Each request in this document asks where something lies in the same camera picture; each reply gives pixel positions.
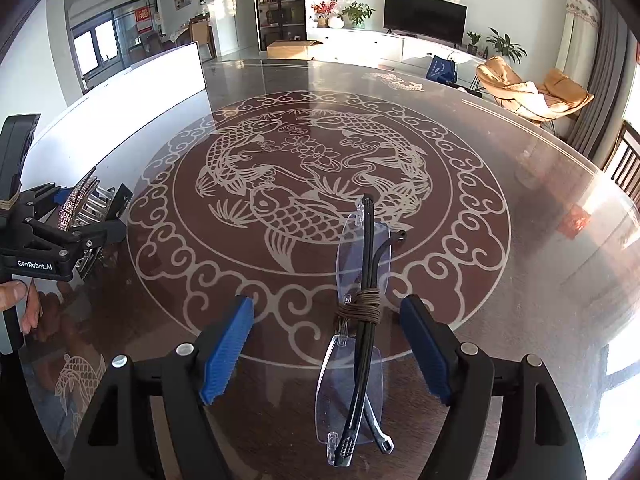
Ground grey curtain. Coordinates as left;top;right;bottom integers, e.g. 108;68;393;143
567;0;636;161

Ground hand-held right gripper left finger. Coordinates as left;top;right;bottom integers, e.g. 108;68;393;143
64;294;256;480

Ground rhinestone hair claw clip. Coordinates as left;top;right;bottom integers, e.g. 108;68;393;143
59;166;123;281

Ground person's left hand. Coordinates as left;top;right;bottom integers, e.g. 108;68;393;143
0;279;44;335

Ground large-leaf potted plant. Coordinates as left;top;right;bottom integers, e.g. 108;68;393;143
486;27;527;63

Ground white storage container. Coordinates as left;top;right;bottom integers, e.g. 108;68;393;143
22;42;207;196

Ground orange lounge chair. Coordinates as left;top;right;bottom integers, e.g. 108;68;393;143
475;56;546;116
537;67;596;123

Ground cardboard box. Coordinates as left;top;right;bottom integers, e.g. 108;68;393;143
266;39;323;61

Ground white television cabinet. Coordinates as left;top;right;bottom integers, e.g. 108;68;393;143
310;27;488;73

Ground wooden dining chair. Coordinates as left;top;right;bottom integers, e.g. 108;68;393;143
602;120;640;191

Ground dark glass display cabinet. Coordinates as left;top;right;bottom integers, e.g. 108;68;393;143
252;0;307;51

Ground blue bag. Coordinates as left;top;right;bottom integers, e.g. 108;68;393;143
426;55;458;83

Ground red door poster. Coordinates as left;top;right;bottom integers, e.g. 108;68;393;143
135;6;160;36

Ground light wooden chair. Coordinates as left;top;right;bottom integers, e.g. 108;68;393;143
189;15;216;63

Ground black television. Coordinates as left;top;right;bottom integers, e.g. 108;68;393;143
384;0;468;46

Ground rimless eyeglasses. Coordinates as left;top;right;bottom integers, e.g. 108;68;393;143
316;194;407;466

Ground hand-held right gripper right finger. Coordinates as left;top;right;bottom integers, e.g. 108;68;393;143
399;293;587;480

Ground covered floor air conditioner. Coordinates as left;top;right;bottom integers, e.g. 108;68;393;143
555;0;601;73

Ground green leafy potted plant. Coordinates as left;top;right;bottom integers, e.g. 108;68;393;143
340;1;376;29

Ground red flower bouquet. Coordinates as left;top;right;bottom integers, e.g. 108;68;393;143
310;0;340;28

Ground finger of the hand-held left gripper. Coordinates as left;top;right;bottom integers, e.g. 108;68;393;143
20;182;134;222
27;219;128;262

